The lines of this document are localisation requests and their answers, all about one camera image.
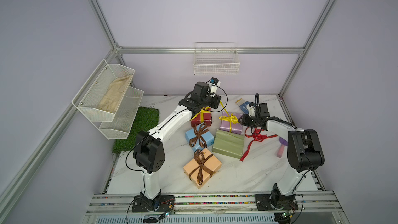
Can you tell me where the lower white mesh shelf basket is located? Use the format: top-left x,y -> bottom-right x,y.
98,87 -> 144,140

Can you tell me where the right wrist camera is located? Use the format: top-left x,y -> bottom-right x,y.
247,103 -> 257,117

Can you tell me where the green gift box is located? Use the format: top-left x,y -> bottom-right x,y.
212,130 -> 245,159

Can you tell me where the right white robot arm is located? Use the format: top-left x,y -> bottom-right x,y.
238,93 -> 325,211

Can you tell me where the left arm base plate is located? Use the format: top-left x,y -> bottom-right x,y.
131,192 -> 175,213

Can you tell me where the blue gift box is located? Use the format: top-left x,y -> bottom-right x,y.
185,123 -> 215,152

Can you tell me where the white mesh shelf basket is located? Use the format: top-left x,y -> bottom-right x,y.
98,87 -> 144,140
72,60 -> 135,122

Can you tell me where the beige cloth in basket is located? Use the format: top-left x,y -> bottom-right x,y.
97,75 -> 133,114

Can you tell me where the yellow ribbon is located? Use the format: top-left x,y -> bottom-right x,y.
191,107 -> 212,122
219,101 -> 238,132

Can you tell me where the brown ribbon on orange box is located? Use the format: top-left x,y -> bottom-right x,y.
187,148 -> 217,186

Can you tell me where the yellow ribbon on red box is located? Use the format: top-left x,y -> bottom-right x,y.
191,107 -> 212,122

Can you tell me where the purple gift box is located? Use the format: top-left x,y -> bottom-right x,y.
219,112 -> 243,134

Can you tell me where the aluminium front rail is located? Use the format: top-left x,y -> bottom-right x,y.
83,191 -> 350,224

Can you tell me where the upper white mesh shelf basket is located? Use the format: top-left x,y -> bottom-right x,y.
72,60 -> 135,122

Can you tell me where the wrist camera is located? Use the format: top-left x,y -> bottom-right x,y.
208,77 -> 220,97
247,103 -> 257,117

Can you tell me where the orange gift box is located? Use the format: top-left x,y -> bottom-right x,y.
182,148 -> 223,189

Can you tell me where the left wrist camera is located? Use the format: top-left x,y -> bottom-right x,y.
208,77 -> 220,97

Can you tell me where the blue dotted work glove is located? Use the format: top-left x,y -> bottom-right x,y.
235,99 -> 250,114

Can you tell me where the brown ribbon on blue box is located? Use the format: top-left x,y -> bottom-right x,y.
189,123 -> 209,148

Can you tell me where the white wire wall basket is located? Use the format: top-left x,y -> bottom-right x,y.
193,42 -> 240,76

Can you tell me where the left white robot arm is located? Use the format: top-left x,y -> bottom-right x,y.
131,77 -> 221,200

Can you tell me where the red gift box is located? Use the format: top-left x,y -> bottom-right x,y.
190,107 -> 212,127

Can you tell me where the purple pink-handled spatula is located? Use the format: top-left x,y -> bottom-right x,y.
276,137 -> 288,158

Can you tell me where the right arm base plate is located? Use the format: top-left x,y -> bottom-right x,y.
255,183 -> 299,211

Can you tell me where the green artificial grass mat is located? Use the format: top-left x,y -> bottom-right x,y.
112,107 -> 160,154

